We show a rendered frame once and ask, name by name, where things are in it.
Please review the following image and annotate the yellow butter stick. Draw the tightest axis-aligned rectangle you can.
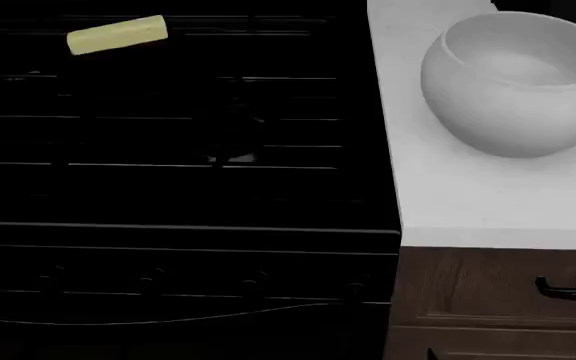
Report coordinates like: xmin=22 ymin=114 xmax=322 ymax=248
xmin=66 ymin=14 xmax=170 ymax=57

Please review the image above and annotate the black gas stove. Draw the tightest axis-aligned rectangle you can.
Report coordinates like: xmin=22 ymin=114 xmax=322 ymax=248
xmin=0 ymin=0 xmax=402 ymax=360

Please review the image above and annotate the black stove knob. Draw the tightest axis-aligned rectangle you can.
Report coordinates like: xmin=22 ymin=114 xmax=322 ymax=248
xmin=344 ymin=271 xmax=375 ymax=298
xmin=35 ymin=264 xmax=69 ymax=294
xmin=132 ymin=266 xmax=168 ymax=296
xmin=238 ymin=269 xmax=272 ymax=297

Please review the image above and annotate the black drawer handle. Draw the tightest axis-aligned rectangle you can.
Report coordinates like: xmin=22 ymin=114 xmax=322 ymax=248
xmin=534 ymin=275 xmax=576 ymax=302

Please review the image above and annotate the round grey bowl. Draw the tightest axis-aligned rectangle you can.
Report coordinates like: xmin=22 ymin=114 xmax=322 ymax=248
xmin=420 ymin=10 xmax=576 ymax=159

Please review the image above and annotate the brown wooden cabinet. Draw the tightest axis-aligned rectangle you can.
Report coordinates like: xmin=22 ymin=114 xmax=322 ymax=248
xmin=382 ymin=245 xmax=576 ymax=360

